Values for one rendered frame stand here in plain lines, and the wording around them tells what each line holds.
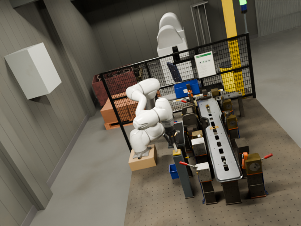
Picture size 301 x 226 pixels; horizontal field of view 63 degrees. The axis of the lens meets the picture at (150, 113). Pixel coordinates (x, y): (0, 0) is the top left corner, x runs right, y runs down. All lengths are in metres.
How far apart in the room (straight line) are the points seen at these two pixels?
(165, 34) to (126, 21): 2.73
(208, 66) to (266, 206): 1.82
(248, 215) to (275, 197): 0.26
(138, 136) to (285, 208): 1.41
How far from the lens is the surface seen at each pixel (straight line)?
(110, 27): 8.85
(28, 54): 4.21
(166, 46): 6.33
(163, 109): 1.69
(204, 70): 3.24
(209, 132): 2.35
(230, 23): 3.20
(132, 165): 2.64
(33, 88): 4.37
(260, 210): 2.06
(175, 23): 7.28
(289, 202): 2.12
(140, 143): 2.57
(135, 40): 8.80
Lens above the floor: 2.26
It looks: 25 degrees down
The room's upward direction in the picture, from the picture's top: 18 degrees counter-clockwise
